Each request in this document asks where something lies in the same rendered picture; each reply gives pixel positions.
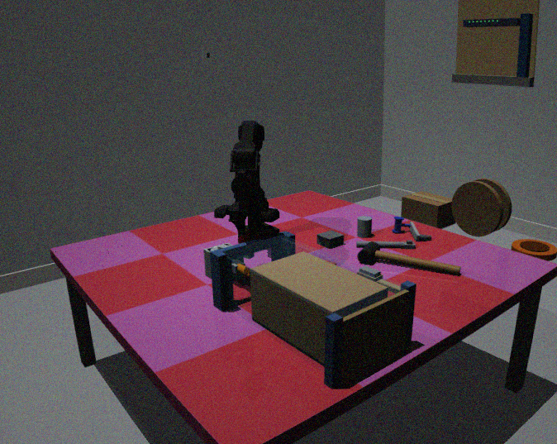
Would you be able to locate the grey cylinder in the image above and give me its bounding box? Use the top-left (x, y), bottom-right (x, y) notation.
top-left (357, 216), bottom-right (372, 238)

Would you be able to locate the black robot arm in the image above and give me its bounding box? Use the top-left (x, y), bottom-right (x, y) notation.
top-left (228, 122), bottom-right (269, 222)

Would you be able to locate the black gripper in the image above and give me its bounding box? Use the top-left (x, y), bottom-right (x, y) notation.
top-left (214, 190), bottom-right (279, 241)

